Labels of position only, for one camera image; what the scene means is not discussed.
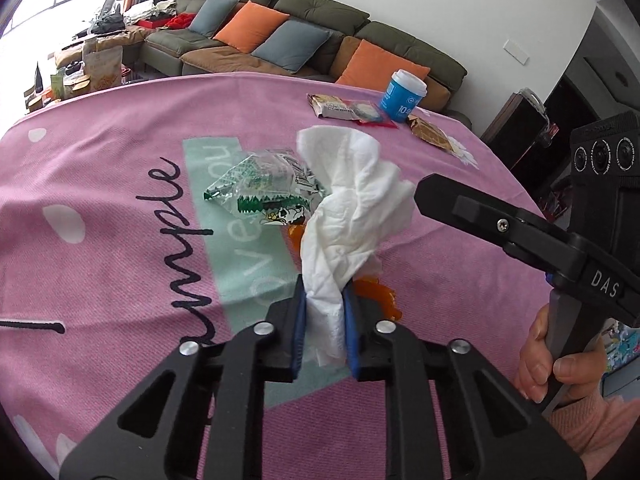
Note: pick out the beige snack packet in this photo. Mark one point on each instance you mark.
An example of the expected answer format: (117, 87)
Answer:
(330, 106)

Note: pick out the green and clear plastic wrapper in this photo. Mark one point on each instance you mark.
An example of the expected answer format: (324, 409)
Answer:
(250, 185)

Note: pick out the white tissue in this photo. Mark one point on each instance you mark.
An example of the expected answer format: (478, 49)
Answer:
(355, 200)

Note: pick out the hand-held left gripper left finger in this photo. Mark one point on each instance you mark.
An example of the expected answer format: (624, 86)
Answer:
(299, 330)

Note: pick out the red snack packet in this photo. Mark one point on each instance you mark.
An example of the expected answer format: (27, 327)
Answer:
(372, 114)

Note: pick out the small blue-grey cushion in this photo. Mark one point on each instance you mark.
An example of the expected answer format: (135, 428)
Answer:
(212, 15)

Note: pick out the brown paper bag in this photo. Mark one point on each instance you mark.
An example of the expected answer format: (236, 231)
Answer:
(102, 65)

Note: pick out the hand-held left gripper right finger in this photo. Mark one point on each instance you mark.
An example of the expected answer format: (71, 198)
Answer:
(352, 335)

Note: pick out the dark wooden cabinet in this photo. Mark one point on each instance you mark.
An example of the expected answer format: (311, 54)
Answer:
(520, 127)

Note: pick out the cluttered coffee table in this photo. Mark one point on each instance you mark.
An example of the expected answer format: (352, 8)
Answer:
(70, 85)

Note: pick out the pile of clothes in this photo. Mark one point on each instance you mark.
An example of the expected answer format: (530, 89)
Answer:
(160, 12)

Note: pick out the person's right hand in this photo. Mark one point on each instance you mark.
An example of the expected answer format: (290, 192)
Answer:
(532, 360)

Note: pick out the colourful printed bag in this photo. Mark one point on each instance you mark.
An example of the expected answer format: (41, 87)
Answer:
(622, 355)

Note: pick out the person's right forearm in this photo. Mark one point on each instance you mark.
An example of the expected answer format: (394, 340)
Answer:
(600, 435)

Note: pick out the blue cup with white lid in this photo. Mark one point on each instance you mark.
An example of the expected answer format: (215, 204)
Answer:
(402, 97)

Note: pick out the pink printed tablecloth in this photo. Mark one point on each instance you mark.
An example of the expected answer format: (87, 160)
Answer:
(125, 210)

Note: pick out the golden brown snack packet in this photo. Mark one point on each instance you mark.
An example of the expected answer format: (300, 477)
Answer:
(432, 132)

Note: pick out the large blue-grey cushion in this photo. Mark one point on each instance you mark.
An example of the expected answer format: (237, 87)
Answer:
(292, 46)

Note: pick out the orange cushion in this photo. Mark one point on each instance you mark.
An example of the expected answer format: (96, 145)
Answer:
(375, 65)
(250, 27)

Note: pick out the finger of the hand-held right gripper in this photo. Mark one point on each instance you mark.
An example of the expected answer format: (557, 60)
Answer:
(480, 215)

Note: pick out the green sectional sofa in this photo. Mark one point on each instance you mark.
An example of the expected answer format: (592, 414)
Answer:
(210, 55)

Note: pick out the black bag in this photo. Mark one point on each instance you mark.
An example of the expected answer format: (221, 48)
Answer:
(107, 22)

